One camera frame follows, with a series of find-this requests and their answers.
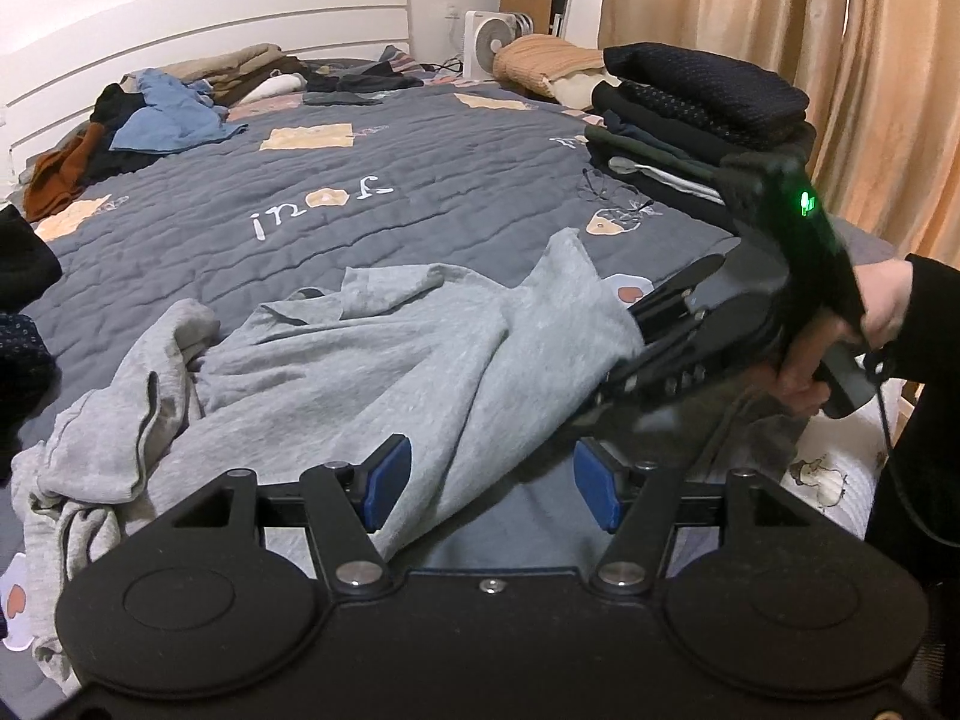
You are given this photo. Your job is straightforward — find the cream folded cloth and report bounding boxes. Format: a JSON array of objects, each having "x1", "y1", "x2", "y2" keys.
[{"x1": 551, "y1": 67, "x2": 623, "y2": 112}]

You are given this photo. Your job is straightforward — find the blue denim garment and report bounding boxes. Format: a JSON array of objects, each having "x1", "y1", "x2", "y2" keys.
[{"x1": 109, "y1": 67, "x2": 248, "y2": 155}]

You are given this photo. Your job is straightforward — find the beige knitted sweater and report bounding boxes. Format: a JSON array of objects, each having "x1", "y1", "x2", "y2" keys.
[{"x1": 491, "y1": 34, "x2": 612, "y2": 102}]

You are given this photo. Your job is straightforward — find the white bed headboard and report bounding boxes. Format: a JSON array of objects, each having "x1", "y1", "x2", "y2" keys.
[{"x1": 0, "y1": 0, "x2": 415, "y2": 166}]

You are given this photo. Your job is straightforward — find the grey printed quilt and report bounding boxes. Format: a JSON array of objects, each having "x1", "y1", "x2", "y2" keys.
[{"x1": 0, "y1": 60, "x2": 901, "y2": 691}]

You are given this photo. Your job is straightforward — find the person's dark-clothed torso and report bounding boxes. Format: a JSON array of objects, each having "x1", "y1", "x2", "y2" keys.
[{"x1": 862, "y1": 382, "x2": 960, "y2": 593}]

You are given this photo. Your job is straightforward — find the white box fan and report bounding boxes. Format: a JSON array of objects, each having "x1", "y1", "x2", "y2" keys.
[{"x1": 461, "y1": 10, "x2": 537, "y2": 80}]

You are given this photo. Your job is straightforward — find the striped pillow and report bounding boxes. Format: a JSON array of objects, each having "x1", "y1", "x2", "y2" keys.
[{"x1": 375, "y1": 45, "x2": 443, "y2": 87}]

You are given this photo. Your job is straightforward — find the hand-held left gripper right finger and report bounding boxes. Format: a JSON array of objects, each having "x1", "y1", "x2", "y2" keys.
[{"x1": 574, "y1": 439, "x2": 818, "y2": 593}]

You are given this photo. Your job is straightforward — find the navy dotted garment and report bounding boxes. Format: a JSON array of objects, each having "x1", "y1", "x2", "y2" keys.
[{"x1": 0, "y1": 307, "x2": 61, "y2": 481}]

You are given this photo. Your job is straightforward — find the person's right forearm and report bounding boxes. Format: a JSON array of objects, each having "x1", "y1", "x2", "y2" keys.
[{"x1": 900, "y1": 253, "x2": 960, "y2": 391}]

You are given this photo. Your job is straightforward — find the person's right hand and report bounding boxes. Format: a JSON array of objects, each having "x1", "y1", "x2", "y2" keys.
[{"x1": 778, "y1": 259, "x2": 916, "y2": 415}]

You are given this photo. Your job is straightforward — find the white rolled garment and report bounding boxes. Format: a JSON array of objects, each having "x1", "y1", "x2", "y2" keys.
[{"x1": 240, "y1": 75, "x2": 305, "y2": 102}]

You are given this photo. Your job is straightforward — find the grey t-shirt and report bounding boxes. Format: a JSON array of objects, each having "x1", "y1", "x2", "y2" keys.
[{"x1": 11, "y1": 229, "x2": 809, "y2": 687}]

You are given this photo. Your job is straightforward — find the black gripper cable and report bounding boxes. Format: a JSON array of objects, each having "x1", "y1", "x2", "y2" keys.
[{"x1": 862, "y1": 349, "x2": 901, "y2": 466}]

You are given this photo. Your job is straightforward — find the stack of folded dark clothes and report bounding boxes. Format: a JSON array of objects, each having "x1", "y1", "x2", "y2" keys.
[{"x1": 581, "y1": 43, "x2": 818, "y2": 230}]

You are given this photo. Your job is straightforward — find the brown garment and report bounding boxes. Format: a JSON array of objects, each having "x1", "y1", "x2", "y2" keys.
[{"x1": 22, "y1": 120, "x2": 106, "y2": 222}]

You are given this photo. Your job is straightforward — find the khaki folded clothes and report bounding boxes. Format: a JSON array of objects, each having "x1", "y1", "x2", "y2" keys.
[{"x1": 169, "y1": 41, "x2": 308, "y2": 102}]

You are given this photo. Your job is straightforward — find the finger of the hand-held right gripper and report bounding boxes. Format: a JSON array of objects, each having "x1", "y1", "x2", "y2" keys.
[
  {"x1": 579, "y1": 341, "x2": 751, "y2": 417},
  {"x1": 630, "y1": 256, "x2": 732, "y2": 350}
]

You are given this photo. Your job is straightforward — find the cartoon print mattress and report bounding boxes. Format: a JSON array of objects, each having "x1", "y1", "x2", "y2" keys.
[{"x1": 780, "y1": 382, "x2": 912, "y2": 541}]

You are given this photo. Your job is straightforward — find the small black garment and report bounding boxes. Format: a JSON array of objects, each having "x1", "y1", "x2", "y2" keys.
[{"x1": 90, "y1": 82, "x2": 147, "y2": 128}]

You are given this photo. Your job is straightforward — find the beige curtain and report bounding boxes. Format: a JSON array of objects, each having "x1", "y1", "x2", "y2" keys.
[{"x1": 600, "y1": 0, "x2": 960, "y2": 263}]

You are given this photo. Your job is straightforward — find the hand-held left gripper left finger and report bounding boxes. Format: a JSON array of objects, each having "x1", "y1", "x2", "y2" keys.
[{"x1": 161, "y1": 435, "x2": 412, "y2": 597}]

